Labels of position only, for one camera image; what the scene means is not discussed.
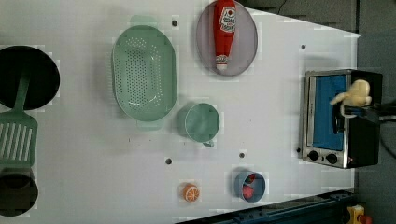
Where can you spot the green mug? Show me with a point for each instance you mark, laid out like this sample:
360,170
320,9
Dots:
199,122

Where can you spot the green slotted spatula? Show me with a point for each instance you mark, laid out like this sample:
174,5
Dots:
18,132

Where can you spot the green perforated colander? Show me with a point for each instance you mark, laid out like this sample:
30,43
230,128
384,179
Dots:
144,70

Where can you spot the black silver toaster oven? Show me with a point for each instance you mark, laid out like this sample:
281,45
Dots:
329,138

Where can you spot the orange slice toy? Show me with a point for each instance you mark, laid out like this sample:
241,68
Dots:
190,193

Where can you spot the black round pan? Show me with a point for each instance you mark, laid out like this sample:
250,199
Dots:
42,71

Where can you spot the black round pot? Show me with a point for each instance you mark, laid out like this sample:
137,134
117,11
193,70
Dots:
18,191

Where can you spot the red ketchup bottle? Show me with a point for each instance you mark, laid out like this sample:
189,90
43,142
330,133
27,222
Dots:
224,24

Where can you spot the blue metal frame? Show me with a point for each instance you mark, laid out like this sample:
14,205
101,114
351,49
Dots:
326,208

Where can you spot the peeled yellow toy banana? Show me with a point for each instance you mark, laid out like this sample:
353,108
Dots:
357,95

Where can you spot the yellow red object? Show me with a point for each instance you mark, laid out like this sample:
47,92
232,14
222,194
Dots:
358,216

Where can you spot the blue bowl with fruit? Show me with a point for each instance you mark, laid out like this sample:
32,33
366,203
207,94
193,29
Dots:
249,186

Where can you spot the grey round plate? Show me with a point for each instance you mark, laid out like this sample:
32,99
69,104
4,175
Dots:
244,47

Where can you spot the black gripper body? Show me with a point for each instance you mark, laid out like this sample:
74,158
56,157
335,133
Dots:
372,113

